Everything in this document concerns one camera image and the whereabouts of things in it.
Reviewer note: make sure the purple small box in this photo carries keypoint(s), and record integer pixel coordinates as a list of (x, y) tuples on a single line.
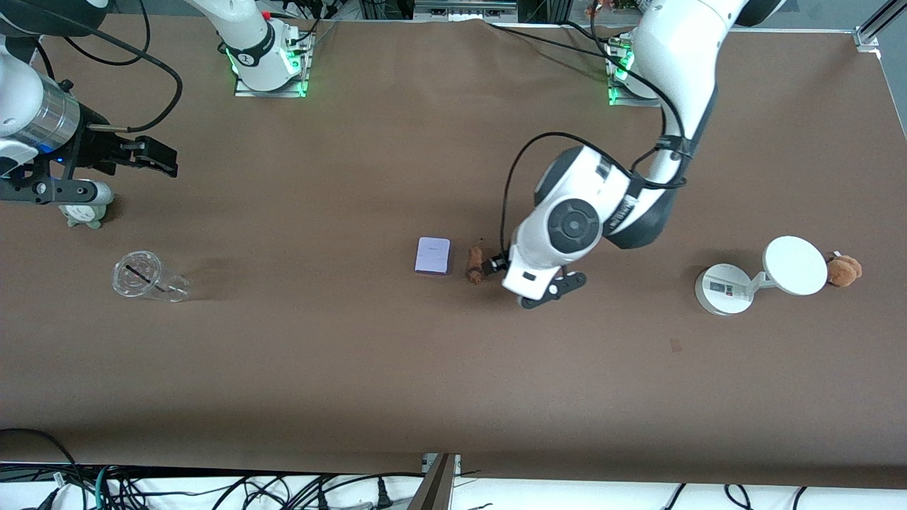
[(432, 255)]

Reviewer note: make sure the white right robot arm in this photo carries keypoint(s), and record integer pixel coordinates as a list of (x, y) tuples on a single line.
[(244, 28)]

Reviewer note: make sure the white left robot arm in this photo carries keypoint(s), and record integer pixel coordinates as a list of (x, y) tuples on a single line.
[(680, 57)]

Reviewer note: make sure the grey totoro plush toy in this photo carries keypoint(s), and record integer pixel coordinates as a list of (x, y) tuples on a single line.
[(85, 216)]

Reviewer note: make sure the clear plastic cup with lid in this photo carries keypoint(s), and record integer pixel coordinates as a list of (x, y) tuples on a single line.
[(138, 273)]

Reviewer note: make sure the brown table cover sheet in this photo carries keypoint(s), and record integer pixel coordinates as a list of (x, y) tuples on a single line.
[(354, 368)]

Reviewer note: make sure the dark brown beam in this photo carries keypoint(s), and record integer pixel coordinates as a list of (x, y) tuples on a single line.
[(432, 492)]

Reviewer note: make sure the white round-head desk lamp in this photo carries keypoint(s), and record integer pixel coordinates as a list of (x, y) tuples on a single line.
[(793, 265)]

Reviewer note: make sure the black power plug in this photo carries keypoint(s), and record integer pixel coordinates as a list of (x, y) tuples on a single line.
[(383, 498)]

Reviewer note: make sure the orange toy figure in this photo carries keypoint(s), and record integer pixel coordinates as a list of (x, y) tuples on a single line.
[(592, 10)]

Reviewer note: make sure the brown bear plush toy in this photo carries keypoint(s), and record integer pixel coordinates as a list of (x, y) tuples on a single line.
[(843, 271)]

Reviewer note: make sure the grey metal box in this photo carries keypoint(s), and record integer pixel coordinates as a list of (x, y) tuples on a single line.
[(460, 8)]

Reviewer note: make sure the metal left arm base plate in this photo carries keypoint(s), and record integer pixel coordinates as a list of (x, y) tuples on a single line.
[(620, 97)]

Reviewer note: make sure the silver metal bracket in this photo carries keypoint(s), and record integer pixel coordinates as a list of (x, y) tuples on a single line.
[(427, 460)]

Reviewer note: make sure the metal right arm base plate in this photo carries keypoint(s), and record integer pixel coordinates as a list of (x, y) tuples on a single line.
[(303, 49)]

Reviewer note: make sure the aluminium frame corner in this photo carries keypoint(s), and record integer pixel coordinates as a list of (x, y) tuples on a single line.
[(868, 35)]

